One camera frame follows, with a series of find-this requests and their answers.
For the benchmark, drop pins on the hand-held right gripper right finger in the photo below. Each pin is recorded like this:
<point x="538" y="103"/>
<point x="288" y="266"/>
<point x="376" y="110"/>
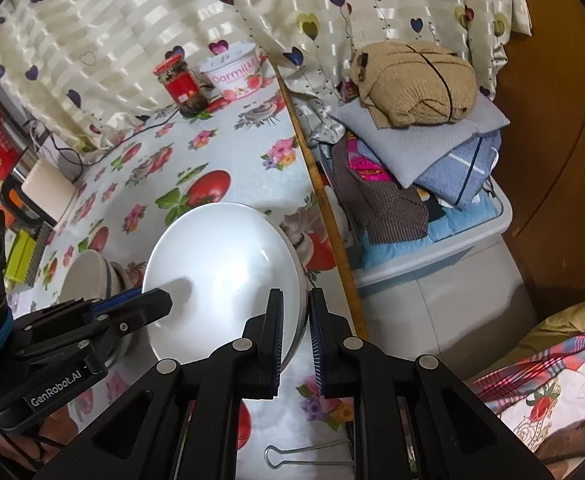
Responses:
<point x="317" y="350"/>

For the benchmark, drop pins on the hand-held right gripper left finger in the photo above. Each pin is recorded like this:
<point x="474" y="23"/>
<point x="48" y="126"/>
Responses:
<point x="275" y="350"/>

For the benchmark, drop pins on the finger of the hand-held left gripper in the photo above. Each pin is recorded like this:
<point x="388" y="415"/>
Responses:
<point x="132" y="305"/>

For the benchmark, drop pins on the person's left hand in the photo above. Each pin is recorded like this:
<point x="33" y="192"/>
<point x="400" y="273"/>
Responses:
<point x="57" y="425"/>

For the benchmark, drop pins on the striped box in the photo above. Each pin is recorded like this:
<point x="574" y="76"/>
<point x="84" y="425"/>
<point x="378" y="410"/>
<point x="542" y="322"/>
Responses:
<point x="41" y="260"/>

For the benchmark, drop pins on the green box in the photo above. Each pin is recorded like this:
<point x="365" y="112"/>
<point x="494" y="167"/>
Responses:
<point x="20" y="255"/>

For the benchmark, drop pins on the white plastic storage box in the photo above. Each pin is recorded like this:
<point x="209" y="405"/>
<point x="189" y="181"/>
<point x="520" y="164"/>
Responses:
<point x="422" y="272"/>

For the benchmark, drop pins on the cream electric kettle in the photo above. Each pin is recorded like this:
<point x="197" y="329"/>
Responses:
<point x="47" y="185"/>

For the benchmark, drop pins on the brown striped cloth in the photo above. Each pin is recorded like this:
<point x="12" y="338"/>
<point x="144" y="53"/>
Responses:
<point x="377" y="205"/>

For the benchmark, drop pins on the light blue cloth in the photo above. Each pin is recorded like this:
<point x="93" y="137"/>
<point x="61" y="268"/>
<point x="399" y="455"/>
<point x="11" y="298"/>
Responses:
<point x="452" y="227"/>

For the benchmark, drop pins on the printed vegetable tablecloth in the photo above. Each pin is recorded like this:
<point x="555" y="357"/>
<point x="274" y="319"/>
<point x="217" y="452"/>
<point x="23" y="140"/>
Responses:
<point x="252" y="160"/>

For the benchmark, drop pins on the pink patterned cloth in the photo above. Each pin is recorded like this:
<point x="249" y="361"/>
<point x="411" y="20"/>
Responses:
<point x="367" y="167"/>

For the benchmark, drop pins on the plaid cloth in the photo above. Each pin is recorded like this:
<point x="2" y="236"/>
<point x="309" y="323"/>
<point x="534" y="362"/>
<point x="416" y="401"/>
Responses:
<point x="537" y="365"/>

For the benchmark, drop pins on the glass jar with red lid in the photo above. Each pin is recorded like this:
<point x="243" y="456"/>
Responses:
<point x="180" y="85"/>

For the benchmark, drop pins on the grey folded cloth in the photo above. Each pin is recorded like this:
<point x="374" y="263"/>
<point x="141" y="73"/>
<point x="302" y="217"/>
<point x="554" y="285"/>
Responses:
<point x="422" y="150"/>

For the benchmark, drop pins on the blue folded towel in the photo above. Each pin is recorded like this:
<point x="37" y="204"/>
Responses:
<point x="457" y="170"/>

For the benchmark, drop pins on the white yogurt tub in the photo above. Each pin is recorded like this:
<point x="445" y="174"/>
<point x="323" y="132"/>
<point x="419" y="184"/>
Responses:
<point x="232" y="80"/>

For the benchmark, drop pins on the floral printed blanket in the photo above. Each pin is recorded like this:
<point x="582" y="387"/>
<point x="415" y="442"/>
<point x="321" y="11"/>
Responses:
<point x="562" y="410"/>

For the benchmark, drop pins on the olive green pillow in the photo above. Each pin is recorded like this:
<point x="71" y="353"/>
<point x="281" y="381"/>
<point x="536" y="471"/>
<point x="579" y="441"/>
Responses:
<point x="572" y="315"/>

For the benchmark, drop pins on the beige knit sweater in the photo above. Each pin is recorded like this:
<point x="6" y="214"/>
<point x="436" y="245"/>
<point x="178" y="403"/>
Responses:
<point x="412" y="85"/>

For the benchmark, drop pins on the cream curtain with hearts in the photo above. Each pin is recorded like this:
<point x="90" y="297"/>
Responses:
<point x="147" y="10"/>

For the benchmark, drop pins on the wooden wardrobe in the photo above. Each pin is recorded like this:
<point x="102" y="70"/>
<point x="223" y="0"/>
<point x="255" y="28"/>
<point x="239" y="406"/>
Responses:
<point x="562" y="160"/>

